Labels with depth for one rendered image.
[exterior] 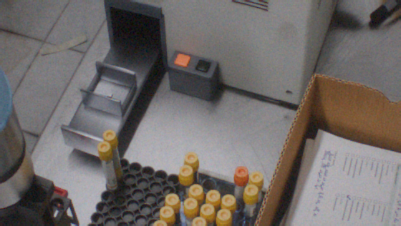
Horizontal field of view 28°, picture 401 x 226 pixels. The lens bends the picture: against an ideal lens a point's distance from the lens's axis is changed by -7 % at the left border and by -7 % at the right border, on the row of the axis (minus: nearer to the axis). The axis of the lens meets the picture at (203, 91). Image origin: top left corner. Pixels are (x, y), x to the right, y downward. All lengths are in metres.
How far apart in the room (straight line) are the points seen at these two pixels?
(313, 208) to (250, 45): 0.23
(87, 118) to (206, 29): 0.19
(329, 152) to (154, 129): 0.24
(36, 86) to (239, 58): 1.28
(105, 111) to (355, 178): 0.33
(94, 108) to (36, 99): 1.20
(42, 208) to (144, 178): 0.34
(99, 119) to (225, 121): 0.16
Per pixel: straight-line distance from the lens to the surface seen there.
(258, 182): 0.93
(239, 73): 1.11
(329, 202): 0.99
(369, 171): 1.01
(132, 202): 1.03
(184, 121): 1.12
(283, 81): 1.10
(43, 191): 0.73
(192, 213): 0.92
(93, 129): 1.07
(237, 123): 1.11
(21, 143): 0.69
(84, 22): 2.43
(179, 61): 1.11
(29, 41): 2.42
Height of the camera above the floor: 1.79
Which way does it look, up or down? 53 degrees down
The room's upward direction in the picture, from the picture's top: 2 degrees counter-clockwise
